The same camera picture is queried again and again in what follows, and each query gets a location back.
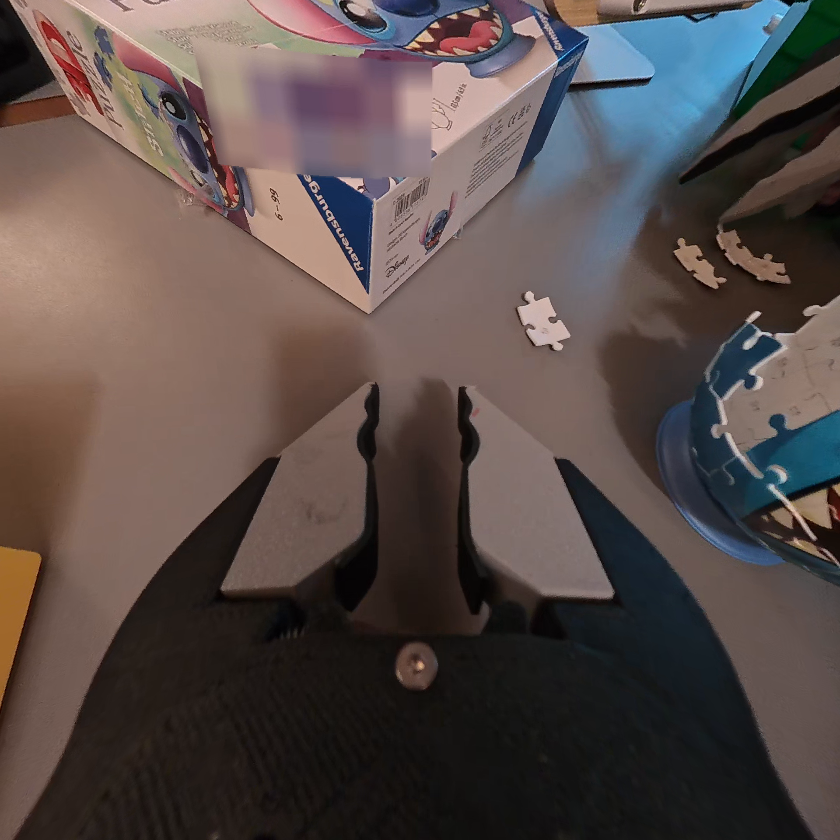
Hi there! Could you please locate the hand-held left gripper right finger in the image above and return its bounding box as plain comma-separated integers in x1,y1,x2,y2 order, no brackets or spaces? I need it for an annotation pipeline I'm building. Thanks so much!
456,385,618,616

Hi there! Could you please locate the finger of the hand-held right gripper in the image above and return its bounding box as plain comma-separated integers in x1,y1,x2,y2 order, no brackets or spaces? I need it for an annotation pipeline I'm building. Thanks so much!
678,84,840,186
717,153,840,228

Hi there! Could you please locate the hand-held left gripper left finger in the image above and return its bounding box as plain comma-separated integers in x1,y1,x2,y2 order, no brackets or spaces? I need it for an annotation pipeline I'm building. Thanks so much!
220,381,383,613

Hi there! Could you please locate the joined strip of puzzle pieces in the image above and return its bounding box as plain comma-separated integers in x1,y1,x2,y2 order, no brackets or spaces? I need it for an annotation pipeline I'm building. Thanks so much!
715,223,792,285

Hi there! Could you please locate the blue plastic ball stand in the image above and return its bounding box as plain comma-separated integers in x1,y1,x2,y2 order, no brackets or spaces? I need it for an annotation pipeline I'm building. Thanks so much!
656,399,785,567

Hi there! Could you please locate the blue cartoon puzzle ball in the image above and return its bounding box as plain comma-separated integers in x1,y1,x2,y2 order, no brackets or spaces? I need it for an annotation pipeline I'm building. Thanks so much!
689,310,840,586

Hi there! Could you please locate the single white-backed puzzle piece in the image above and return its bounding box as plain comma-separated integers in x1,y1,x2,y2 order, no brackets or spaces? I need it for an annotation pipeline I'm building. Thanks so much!
674,238,728,290
516,292,572,353

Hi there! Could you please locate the white and blue puzzle box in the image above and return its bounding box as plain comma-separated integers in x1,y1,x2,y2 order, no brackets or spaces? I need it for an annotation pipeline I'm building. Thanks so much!
10,0,589,314

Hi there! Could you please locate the green plastic object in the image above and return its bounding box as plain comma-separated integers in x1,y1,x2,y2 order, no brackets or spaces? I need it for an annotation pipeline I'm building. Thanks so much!
734,0,840,118

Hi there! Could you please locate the yellow board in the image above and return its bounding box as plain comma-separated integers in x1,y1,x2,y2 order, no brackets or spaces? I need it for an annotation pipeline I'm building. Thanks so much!
0,546,42,711

